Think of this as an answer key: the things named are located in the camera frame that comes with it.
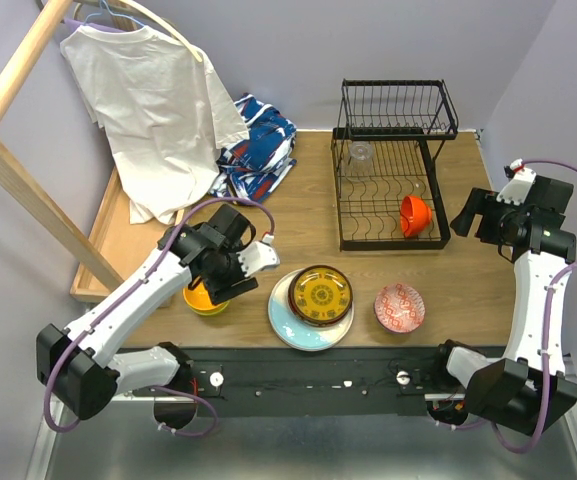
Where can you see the black wire dish rack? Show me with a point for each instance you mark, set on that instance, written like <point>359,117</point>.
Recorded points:
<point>408,123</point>

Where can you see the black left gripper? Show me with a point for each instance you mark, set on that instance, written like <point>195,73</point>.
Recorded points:
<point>233,291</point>

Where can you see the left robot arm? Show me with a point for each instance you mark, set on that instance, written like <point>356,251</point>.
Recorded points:
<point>82,364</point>

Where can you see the blue patterned cloth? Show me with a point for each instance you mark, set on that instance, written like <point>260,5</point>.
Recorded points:
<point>254,168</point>

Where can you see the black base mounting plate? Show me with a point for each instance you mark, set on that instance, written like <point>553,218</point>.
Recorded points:
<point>284,382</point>

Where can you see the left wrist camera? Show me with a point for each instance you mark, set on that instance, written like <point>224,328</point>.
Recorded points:
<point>257,257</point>

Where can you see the wooden tray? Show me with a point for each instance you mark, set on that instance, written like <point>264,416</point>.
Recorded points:
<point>125,246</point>

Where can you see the yellow patterned dark-rimmed plate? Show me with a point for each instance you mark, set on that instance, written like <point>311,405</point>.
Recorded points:
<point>320,295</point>

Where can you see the aluminium rail frame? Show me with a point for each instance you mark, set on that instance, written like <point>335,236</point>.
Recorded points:
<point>147,435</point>

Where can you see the red patterned bowl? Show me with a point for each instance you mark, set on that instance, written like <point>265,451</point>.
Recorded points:
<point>399,308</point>

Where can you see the clear faceted drinking glass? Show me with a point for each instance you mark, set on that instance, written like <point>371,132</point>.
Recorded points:
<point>360,160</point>

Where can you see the orange-red bowl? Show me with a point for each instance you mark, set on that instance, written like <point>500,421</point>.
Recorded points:
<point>415,216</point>

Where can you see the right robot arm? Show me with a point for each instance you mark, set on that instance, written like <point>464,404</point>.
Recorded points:
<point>525,389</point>

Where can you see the wooden clothes rack frame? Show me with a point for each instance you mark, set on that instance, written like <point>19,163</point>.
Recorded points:
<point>53,161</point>

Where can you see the green bowl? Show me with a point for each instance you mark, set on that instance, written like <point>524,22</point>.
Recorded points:
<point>215,310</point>

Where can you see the yellow bowl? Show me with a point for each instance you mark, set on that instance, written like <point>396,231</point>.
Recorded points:
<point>198,297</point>

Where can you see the white and blue plate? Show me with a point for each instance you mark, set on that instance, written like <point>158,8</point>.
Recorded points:
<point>296,333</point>

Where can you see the white t-shirt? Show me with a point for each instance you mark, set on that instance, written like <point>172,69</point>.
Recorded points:
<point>166,115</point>

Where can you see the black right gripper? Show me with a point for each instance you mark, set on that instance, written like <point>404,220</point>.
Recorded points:
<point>483,202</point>

